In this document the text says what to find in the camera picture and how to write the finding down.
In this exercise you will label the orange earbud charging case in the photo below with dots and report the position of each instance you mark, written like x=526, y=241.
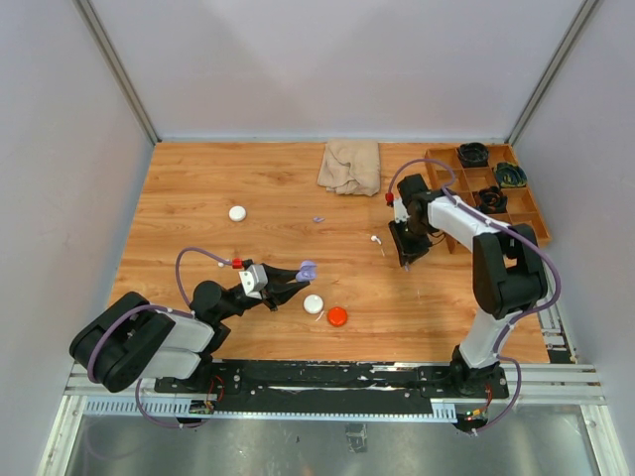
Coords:
x=337, y=316

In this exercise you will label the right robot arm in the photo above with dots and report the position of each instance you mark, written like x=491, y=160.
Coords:
x=508, y=272

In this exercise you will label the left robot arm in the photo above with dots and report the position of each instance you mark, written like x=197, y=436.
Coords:
x=135, y=339

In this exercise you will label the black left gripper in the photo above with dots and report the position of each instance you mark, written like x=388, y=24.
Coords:
x=281, y=287

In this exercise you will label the black orange rolled sock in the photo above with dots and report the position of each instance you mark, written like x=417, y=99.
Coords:
x=491, y=200

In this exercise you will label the blue yellow rolled sock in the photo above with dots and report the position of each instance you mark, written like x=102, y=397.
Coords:
x=509, y=175

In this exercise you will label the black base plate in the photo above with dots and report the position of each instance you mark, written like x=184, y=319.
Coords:
x=334, y=388

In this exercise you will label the white charging case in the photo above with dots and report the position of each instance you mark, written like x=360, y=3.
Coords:
x=313, y=304
x=237, y=213

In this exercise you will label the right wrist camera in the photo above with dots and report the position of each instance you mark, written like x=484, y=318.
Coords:
x=400, y=211

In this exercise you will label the beige cloth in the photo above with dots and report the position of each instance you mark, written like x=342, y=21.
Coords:
x=350, y=167

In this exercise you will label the wooden compartment tray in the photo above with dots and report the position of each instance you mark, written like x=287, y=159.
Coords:
x=490, y=179

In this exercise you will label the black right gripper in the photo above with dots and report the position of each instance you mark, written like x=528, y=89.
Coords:
x=408, y=252

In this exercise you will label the purple charging case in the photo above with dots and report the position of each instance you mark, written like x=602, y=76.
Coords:
x=307, y=271

